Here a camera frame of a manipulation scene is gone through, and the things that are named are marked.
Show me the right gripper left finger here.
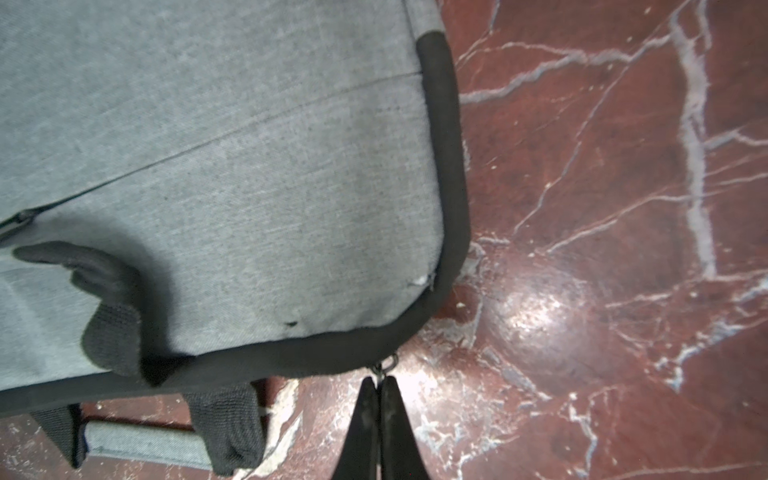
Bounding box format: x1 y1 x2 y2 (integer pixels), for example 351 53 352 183
331 377 380 480

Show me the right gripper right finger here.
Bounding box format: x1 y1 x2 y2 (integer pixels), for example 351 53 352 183
380 376 430 480

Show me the grey laptop bag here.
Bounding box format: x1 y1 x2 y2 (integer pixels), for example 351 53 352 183
1 1 469 476

